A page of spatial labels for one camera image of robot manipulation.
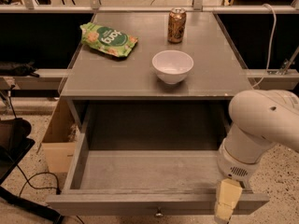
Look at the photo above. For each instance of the yellow taped gripper finger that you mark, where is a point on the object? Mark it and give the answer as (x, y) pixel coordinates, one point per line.
(228, 193)

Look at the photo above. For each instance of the black cloth on rail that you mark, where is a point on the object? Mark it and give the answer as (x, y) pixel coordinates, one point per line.
(15, 69)

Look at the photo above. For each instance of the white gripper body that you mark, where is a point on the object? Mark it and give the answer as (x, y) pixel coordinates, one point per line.
(234, 168)

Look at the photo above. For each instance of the brown soda can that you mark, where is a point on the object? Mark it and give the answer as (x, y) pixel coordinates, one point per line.
(176, 24)

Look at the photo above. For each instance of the cardboard box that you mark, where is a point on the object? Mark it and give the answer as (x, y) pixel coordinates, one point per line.
(59, 140)

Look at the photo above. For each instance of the metal frame railing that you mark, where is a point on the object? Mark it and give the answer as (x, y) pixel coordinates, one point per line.
(198, 6)

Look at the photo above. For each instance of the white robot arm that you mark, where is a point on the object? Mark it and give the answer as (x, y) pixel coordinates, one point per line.
(260, 120)

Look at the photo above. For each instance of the grey drawer cabinet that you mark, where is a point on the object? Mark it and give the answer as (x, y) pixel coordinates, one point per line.
(216, 73)

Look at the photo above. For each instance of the grey top drawer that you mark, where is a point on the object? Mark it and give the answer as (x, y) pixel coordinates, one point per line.
(145, 159)

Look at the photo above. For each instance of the black floor stand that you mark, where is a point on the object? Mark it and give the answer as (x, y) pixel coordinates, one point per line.
(14, 145)

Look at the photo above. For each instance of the green snack bag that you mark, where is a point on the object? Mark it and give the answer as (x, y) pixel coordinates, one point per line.
(107, 40)

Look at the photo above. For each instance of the white bowl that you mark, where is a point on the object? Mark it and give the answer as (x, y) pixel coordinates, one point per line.
(172, 66)

